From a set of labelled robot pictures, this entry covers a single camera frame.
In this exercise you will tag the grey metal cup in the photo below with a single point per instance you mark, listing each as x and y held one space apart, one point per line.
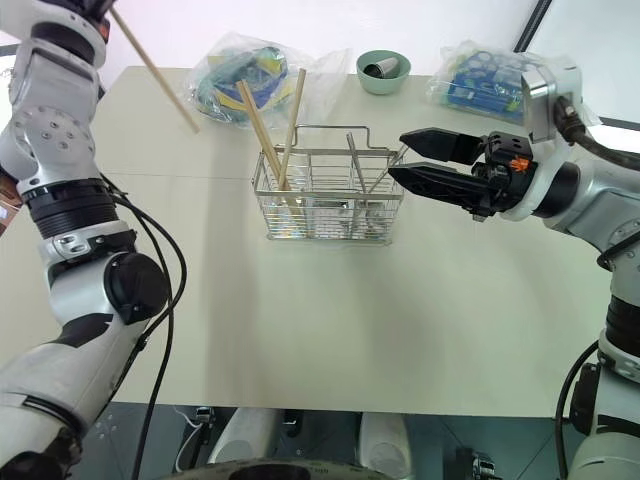
380 68

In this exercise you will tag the green bowl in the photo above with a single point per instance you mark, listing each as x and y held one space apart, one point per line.
385 86

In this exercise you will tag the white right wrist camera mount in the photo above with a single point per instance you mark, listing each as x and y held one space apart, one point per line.
547 150

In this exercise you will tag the wooden chopstick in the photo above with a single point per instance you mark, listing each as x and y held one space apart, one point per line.
257 130
265 130
150 64

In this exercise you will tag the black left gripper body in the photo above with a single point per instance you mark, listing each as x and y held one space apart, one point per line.
95 12

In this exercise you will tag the white rounded shell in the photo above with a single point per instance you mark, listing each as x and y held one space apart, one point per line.
385 445

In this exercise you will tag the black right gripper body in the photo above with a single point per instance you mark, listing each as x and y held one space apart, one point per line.
510 170

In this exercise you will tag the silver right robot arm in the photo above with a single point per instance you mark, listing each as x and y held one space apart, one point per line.
600 210

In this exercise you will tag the clear bag with blue-yellow items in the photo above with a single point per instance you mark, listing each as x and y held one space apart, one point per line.
235 65

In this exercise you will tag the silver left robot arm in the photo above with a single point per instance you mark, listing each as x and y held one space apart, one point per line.
45 135

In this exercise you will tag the small black bracket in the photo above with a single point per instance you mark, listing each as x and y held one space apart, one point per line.
475 465
295 422
204 416

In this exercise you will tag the clear bag with blue box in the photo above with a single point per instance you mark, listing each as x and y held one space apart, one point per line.
470 75

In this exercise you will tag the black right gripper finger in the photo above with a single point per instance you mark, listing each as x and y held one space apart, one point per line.
445 185
440 145

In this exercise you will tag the dark window frame strip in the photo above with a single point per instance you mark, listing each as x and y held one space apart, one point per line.
532 25

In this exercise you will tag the metal spoon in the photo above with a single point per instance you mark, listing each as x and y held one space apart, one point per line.
385 172
353 160

